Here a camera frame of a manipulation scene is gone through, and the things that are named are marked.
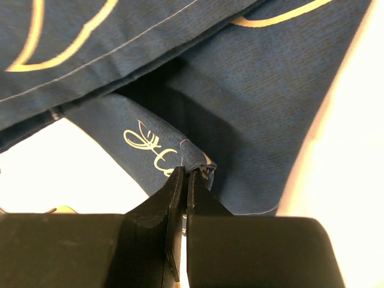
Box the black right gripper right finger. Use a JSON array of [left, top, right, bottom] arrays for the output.
[[187, 170, 344, 287]]

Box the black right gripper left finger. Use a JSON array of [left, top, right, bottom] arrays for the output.
[[1, 167, 184, 287]]

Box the blue cloth with gold script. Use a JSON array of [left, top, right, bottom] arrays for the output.
[[1, 1, 370, 215]]

